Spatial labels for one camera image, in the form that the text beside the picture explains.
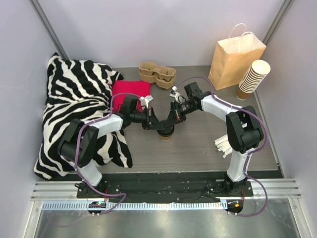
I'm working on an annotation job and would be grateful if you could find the brown paper coffee cup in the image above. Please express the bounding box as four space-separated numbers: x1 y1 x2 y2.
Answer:
158 131 173 141

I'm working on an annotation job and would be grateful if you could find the black cup lid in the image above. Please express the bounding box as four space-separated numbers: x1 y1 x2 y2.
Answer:
157 119 175 136

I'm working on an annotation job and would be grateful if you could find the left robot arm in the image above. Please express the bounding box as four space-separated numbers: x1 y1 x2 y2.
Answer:
57 94 165 198

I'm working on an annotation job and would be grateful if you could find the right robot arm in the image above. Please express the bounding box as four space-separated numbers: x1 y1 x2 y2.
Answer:
158 82 264 196

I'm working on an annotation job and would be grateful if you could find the pink folded cloth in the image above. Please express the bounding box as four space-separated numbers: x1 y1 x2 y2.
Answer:
112 80 151 112

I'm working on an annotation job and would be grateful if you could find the cardboard cup carrier tray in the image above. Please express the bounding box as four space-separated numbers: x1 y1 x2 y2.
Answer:
138 61 176 89

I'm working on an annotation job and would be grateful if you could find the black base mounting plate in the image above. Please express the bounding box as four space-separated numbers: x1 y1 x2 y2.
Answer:
75 172 254 203

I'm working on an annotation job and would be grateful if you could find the zebra print pillow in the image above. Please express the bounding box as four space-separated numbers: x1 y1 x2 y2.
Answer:
34 53 124 180

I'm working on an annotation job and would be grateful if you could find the brown paper bag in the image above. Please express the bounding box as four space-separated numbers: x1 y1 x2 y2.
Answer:
208 23 266 90

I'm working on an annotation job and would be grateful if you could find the stack of paper cups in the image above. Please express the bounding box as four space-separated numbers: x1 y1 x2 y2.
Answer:
236 59 271 100

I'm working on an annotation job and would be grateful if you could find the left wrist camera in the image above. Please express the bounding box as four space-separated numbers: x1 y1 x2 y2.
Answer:
139 95 153 108

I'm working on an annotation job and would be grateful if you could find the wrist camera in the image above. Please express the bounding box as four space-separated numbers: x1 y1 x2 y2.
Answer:
169 86 181 102
139 95 153 108

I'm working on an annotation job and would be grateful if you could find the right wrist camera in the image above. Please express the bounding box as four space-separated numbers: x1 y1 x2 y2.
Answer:
169 86 181 102

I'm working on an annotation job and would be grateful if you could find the white cable duct strip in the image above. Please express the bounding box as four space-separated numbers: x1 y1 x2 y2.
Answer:
42 200 227 211

